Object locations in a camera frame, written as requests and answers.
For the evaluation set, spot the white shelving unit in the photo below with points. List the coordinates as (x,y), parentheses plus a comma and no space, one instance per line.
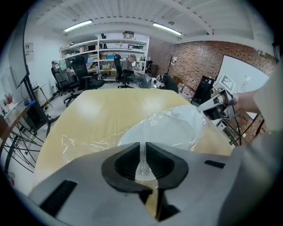
(106,53)

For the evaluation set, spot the black monitor on rolling stand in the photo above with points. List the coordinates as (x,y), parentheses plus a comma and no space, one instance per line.
(202,91)

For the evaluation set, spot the white round device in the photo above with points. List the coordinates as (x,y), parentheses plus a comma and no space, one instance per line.
(155,81)

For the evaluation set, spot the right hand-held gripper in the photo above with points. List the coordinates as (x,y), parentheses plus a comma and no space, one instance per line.
(223,97)

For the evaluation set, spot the small potted plant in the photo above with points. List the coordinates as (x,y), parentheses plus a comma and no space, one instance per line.
(8,99)

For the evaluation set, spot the black coat rack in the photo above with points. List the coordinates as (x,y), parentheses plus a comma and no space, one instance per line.
(171,64)

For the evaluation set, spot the person's right forearm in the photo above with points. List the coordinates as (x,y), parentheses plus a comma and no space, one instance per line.
(247,102)

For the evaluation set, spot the black screen on stand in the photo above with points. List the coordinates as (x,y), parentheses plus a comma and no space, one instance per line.
(24,66)

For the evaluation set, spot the black office chair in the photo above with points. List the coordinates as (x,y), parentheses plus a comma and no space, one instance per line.
(120,70)
(88,79)

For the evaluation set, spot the white slippers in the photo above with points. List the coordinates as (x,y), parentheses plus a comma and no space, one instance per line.
(92,141)

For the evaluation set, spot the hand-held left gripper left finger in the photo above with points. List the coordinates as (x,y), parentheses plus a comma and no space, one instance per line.
(92,189)

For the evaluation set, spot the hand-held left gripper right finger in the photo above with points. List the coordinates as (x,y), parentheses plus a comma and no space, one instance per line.
(199,176)

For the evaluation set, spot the whiteboard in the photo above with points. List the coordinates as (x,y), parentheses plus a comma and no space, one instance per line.
(243,72)

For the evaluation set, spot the ceiling tube light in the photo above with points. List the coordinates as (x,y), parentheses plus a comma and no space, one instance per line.
(167,28)
(78,25)

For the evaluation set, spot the black chair with grey cushion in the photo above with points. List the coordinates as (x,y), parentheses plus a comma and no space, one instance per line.
(63,77)

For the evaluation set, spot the pack of water bottles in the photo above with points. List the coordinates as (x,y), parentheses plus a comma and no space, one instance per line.
(185,92)

